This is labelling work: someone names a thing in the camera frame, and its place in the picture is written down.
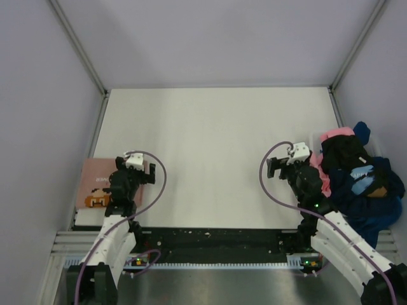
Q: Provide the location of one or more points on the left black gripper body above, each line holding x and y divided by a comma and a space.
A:
136, 176

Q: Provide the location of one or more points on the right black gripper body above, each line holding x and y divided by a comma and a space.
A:
290, 172

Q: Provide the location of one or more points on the dusty pink t shirt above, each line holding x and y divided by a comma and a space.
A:
95, 176

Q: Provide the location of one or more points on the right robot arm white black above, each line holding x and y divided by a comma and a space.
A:
375, 278

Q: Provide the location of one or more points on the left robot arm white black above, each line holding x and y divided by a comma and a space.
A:
95, 279

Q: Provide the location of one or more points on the bright pink t shirt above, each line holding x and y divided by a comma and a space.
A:
316, 161

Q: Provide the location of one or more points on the black t shirt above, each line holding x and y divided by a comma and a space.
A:
344, 152

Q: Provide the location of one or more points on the navy blue t shirt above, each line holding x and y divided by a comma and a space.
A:
371, 196

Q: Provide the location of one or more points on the white plastic bin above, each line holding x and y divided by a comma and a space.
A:
372, 147

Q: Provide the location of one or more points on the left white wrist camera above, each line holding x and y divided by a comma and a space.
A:
134, 160

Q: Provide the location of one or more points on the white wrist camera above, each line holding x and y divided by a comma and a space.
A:
298, 152
134, 160

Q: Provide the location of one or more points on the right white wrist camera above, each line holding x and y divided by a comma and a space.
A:
298, 152

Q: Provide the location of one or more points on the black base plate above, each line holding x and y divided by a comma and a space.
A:
220, 244

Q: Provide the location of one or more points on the light blue cable duct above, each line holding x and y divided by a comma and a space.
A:
292, 262

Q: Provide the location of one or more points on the aluminium frame rail left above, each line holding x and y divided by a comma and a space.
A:
76, 45

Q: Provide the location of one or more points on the aluminium frame rail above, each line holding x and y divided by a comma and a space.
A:
76, 45
366, 30

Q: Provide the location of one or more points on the aluminium frame rail right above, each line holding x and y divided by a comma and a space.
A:
366, 30

